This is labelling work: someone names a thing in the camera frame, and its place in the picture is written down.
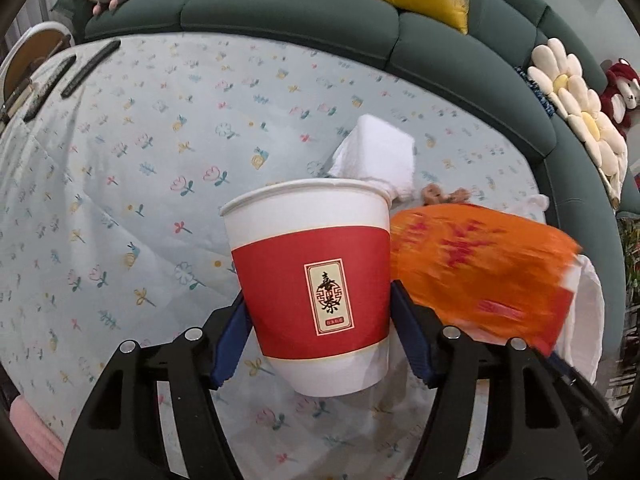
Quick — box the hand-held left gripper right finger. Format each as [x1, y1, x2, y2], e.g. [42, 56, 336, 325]
[391, 280, 588, 480]

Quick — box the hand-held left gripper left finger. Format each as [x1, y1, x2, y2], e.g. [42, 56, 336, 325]
[59, 290, 251, 480]

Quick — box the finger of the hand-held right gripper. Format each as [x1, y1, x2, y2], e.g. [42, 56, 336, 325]
[547, 352, 598, 411]

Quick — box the large orange plastic bag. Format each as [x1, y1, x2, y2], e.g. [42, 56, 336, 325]
[389, 204, 583, 356]

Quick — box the red and white paper cup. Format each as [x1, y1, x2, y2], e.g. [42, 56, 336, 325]
[220, 177, 393, 398]

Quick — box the small tan scrap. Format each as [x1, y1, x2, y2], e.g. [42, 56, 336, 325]
[421, 185, 472, 207]

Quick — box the floral light blue tablecloth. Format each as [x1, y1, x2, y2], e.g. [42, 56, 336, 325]
[0, 32, 601, 480]

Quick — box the white tissue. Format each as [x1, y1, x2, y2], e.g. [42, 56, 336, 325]
[327, 114, 417, 206]

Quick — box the blue patterned cloth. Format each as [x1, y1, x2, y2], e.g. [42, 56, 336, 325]
[515, 66, 556, 118]

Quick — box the red monkey plush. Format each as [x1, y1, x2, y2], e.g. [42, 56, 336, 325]
[600, 57, 640, 138]

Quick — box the black remote control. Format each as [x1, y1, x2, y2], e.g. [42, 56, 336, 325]
[61, 39, 122, 100]
[22, 55, 77, 122]

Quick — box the black notebook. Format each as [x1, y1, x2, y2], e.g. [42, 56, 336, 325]
[0, 77, 33, 122]

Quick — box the dark green sofa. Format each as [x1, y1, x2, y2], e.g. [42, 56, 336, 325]
[50, 0, 640, 311]

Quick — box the white side table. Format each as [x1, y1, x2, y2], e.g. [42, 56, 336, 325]
[0, 22, 76, 126]

